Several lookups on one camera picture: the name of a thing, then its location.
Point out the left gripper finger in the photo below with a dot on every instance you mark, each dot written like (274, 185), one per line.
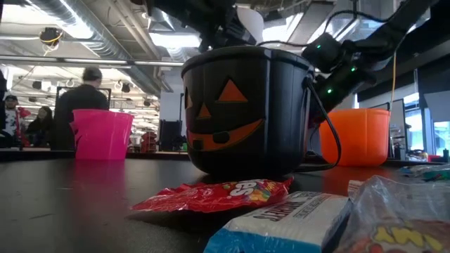
(239, 31)

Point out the black jack-o'-lantern bucket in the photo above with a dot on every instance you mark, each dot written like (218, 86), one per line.
(281, 105)

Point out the white blue Hershey's bar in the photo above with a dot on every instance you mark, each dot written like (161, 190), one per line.
(409, 171)
(292, 225)

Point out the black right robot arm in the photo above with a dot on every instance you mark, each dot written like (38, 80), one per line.
(386, 38)

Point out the clear wrapper yellow-lettered candy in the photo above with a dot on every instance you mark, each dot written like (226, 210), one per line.
(397, 207)

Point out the white shade table lamp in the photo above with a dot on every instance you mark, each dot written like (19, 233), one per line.
(255, 21)

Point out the black cabinet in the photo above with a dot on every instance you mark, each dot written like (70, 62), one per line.
(171, 135)

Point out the red cart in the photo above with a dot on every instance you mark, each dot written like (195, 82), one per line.
(149, 140)

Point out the person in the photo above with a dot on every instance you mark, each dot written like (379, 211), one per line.
(81, 102)
(40, 126)
(12, 123)

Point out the pink plastic bucket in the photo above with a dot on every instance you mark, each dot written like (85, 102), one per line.
(102, 137)

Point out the orange jack-o'-lantern bucket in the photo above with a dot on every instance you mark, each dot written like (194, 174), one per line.
(355, 140)

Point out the red Skittles packet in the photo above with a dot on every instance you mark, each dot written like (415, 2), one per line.
(211, 198)

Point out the red desk lamp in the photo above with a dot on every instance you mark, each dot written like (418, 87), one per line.
(24, 114)

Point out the pale small desk object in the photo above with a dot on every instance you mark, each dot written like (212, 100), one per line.
(418, 155)

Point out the red small box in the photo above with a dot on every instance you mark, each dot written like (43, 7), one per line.
(435, 159)

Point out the dark bottle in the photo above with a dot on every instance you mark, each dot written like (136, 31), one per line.
(446, 154)

